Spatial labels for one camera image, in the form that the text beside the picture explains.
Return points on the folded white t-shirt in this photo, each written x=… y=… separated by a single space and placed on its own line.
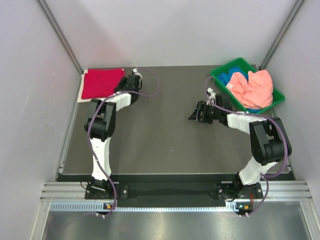
x=81 y=96

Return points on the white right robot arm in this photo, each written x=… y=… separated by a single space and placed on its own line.
x=268 y=139

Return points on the red t-shirt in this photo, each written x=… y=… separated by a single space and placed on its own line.
x=100 y=83

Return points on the green plastic bin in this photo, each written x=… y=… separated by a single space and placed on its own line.
x=278 y=97

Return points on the aluminium frame rail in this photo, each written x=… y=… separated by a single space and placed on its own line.
x=276 y=191

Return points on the blue t-shirt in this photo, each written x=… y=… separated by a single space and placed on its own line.
x=225 y=77

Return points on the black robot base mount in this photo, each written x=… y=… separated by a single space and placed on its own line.
x=183 y=201

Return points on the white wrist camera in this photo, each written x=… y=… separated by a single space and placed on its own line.
x=211 y=97
x=136 y=72

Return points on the salmon pink t-shirt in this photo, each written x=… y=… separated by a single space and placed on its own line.
x=256 y=92

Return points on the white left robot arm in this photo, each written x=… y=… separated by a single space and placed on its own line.
x=100 y=127

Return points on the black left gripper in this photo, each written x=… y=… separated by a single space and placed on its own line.
x=123 y=83

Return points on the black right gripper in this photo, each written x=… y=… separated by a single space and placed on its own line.
x=201 y=107

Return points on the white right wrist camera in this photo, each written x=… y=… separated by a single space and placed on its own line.
x=211 y=97

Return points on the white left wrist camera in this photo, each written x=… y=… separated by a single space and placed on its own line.
x=136 y=72

